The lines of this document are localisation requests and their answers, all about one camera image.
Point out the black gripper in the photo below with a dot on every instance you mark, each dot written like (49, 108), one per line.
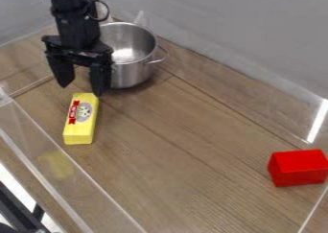
(78, 46)

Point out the yellow butter block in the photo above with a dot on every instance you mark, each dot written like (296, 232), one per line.
(79, 128)

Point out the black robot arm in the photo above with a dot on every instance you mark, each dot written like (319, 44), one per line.
(82, 4)

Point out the silver steel pot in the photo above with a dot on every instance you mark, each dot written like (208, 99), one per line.
(137, 52)

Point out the red block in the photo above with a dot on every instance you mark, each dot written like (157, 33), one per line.
(298, 167)

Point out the clear acrylic enclosure wall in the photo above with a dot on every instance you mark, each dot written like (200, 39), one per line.
(178, 162)

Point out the black table frame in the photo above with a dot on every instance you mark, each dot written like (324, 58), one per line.
(24, 221)

